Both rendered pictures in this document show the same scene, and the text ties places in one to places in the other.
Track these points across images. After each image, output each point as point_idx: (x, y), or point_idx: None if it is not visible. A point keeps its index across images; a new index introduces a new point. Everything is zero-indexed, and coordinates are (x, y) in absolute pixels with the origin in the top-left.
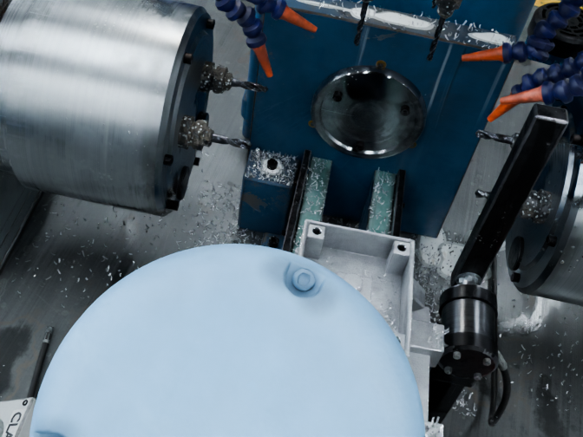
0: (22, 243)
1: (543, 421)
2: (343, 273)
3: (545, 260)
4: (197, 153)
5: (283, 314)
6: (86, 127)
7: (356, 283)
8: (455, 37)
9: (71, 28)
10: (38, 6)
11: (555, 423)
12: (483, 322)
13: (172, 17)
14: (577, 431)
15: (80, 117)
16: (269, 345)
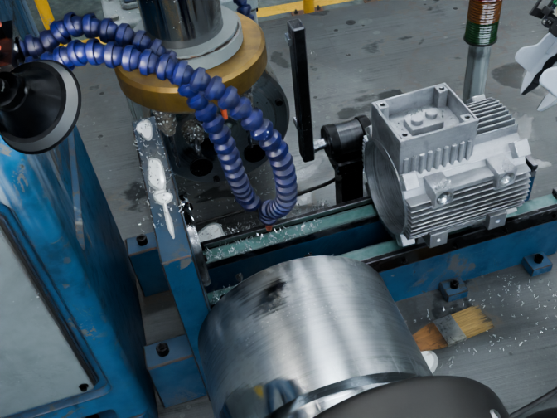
0: None
1: (305, 174)
2: (412, 127)
3: (282, 113)
4: None
5: None
6: (402, 320)
7: (418, 116)
8: (161, 143)
9: (351, 334)
10: (349, 371)
11: (302, 170)
12: (348, 121)
13: (283, 275)
14: (301, 161)
15: (401, 322)
16: None
